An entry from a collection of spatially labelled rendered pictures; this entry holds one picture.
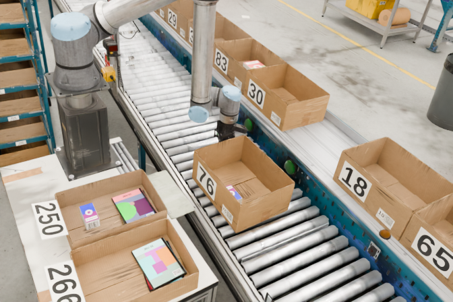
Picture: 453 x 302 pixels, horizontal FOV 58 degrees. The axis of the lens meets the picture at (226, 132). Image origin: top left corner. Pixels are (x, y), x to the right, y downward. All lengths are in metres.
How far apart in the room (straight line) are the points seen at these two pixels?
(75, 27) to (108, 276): 0.94
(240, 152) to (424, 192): 0.86
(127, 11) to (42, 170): 0.85
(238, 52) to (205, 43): 1.16
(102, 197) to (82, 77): 0.53
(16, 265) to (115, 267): 1.16
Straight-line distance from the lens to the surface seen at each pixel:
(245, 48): 2.78
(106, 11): 1.84
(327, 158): 2.06
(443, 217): 1.97
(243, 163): 2.10
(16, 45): 2.71
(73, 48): 1.74
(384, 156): 2.09
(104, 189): 1.89
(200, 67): 1.66
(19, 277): 2.67
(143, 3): 1.76
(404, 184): 2.06
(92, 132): 1.94
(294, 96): 2.49
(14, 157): 3.13
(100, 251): 1.67
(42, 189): 2.01
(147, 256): 1.64
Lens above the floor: 2.09
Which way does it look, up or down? 35 degrees down
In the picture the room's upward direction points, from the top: 7 degrees clockwise
